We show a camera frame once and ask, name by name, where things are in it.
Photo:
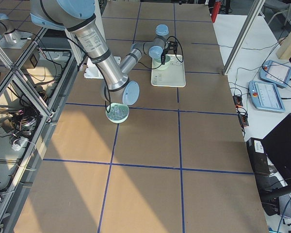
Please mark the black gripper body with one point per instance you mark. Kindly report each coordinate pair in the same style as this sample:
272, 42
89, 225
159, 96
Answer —
163, 58

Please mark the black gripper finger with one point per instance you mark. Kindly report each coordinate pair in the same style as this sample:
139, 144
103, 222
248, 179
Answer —
163, 58

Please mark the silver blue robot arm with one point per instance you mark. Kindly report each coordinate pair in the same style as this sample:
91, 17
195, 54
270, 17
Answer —
78, 17
156, 49

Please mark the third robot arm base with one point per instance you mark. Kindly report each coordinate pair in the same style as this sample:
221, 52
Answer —
10, 37

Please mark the cream bear print tray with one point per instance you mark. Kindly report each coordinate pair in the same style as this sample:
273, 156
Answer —
173, 76

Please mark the red fire extinguisher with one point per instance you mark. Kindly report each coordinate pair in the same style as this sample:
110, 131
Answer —
215, 10

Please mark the green bowl with ice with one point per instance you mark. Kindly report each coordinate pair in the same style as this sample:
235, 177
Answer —
123, 106

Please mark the clear ice cubes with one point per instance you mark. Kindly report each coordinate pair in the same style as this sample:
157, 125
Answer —
117, 112

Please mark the black power strip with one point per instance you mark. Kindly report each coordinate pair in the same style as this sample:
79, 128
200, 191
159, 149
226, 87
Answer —
241, 111

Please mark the blue teach pendant far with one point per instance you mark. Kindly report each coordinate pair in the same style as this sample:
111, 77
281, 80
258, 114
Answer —
275, 72

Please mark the blue teach pendant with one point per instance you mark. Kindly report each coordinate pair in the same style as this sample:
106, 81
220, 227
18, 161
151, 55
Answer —
265, 96
275, 72

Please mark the blue teach pendant near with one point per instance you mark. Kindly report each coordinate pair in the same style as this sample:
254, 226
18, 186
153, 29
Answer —
265, 96

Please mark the black laptop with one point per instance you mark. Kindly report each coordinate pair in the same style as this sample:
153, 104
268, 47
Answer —
272, 154

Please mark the aluminium frame post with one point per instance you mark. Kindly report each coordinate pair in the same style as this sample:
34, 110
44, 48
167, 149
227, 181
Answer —
252, 15

